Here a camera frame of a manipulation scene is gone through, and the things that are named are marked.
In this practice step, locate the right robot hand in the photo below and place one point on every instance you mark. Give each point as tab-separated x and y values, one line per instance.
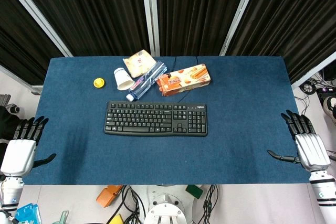
309	150

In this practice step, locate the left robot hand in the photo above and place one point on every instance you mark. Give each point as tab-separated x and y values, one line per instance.
19	154

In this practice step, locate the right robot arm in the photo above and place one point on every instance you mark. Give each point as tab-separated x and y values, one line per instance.
323	195

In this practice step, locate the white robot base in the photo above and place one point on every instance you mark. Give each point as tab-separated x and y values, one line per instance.
166	208

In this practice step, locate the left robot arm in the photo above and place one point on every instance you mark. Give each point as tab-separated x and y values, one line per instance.
10	193

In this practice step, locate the black computer keyboard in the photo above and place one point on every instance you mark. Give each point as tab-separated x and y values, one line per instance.
156	118

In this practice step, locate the white sneaker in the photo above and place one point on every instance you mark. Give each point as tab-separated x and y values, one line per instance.
330	106

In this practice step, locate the blue plastic packet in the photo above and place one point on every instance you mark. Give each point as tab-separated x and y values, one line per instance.
28	214

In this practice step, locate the light green plastic tool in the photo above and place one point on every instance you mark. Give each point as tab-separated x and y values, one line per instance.
62	217

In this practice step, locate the yellow round cap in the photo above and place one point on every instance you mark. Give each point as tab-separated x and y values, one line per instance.
99	82

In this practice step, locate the yellow sponge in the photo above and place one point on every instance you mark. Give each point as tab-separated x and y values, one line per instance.
116	219

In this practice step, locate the green block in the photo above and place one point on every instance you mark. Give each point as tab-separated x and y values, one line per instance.
194	191

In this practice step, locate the white paper cup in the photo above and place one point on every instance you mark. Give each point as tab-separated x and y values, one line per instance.
122	78

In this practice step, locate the orange biscuit box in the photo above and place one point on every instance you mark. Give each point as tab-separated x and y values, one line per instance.
183	79

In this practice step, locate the blue table cloth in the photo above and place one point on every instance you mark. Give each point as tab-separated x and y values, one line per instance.
168	121

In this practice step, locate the clear plastic water bottle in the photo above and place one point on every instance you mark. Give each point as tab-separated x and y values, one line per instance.
147	80

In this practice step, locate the beige snack packet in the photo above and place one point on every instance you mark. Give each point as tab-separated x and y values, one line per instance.
139	63

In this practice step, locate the black curtain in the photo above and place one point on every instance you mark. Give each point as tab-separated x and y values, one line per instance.
168	11

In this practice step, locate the grey metal frame post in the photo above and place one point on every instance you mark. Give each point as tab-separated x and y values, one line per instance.
34	14
150	14
239	14

